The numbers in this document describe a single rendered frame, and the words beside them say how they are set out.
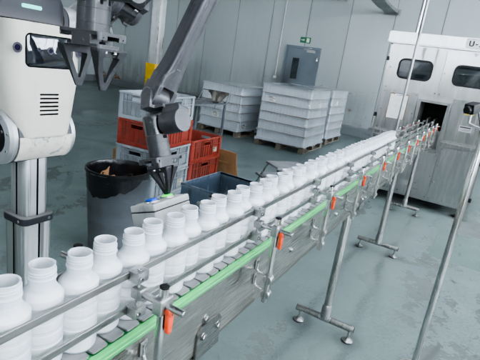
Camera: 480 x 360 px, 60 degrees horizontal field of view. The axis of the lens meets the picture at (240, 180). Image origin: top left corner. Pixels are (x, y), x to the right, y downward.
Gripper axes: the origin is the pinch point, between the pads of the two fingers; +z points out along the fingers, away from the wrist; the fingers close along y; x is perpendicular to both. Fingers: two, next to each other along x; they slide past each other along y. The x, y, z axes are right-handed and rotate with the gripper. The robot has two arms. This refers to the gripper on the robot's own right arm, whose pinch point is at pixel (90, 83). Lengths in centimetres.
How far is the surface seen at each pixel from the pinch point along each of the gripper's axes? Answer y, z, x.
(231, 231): 17.5, 32.5, 30.1
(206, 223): 17.0, 27.2, 18.7
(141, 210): -1.4, 29.9, 18.6
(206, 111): -418, 98, 672
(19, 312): 17.9, 27.2, -25.5
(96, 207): -144, 101, 137
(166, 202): 2.2, 27.8, 23.4
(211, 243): 18.5, 32.1, 19.9
